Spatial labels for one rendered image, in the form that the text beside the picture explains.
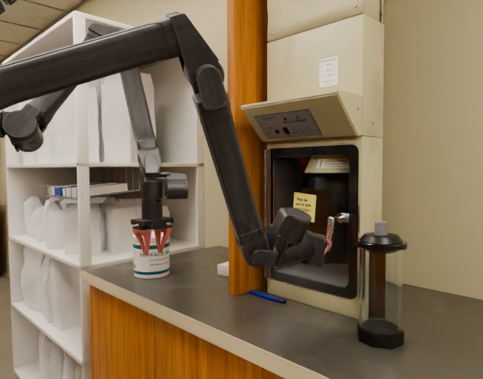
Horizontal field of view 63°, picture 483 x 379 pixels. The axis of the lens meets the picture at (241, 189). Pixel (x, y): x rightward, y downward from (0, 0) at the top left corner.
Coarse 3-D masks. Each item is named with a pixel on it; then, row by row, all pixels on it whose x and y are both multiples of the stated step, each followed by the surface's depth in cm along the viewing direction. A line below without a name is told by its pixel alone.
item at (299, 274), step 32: (288, 160) 115; (320, 160) 107; (352, 160) 100; (288, 192) 116; (320, 192) 108; (352, 192) 101; (320, 224) 108; (352, 224) 101; (352, 256) 101; (320, 288) 109; (352, 288) 102
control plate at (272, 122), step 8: (288, 112) 104; (296, 112) 102; (304, 112) 101; (256, 120) 114; (264, 120) 112; (272, 120) 110; (280, 120) 108; (288, 120) 106; (296, 120) 105; (304, 120) 103; (312, 120) 102; (264, 128) 114; (272, 128) 112; (280, 128) 111; (288, 128) 109; (296, 128) 107; (304, 128) 106; (312, 128) 104; (272, 136) 115; (280, 136) 114; (288, 136) 112; (296, 136) 110
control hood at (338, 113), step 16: (304, 96) 97; (320, 96) 94; (336, 96) 92; (352, 96) 95; (256, 112) 111; (272, 112) 107; (320, 112) 98; (336, 112) 95; (352, 112) 96; (256, 128) 117; (320, 128) 102; (336, 128) 99; (352, 128) 97
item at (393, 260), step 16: (368, 256) 87; (384, 256) 85; (400, 256) 86; (368, 272) 87; (384, 272) 85; (400, 272) 86; (368, 288) 87; (384, 288) 85; (400, 288) 86; (368, 304) 87; (384, 304) 85; (400, 304) 87; (368, 320) 87; (384, 320) 85; (400, 320) 87
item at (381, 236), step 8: (376, 224) 88; (384, 224) 88; (368, 232) 92; (376, 232) 88; (384, 232) 88; (360, 240) 89; (368, 240) 87; (376, 240) 86; (384, 240) 85; (392, 240) 85; (400, 240) 87
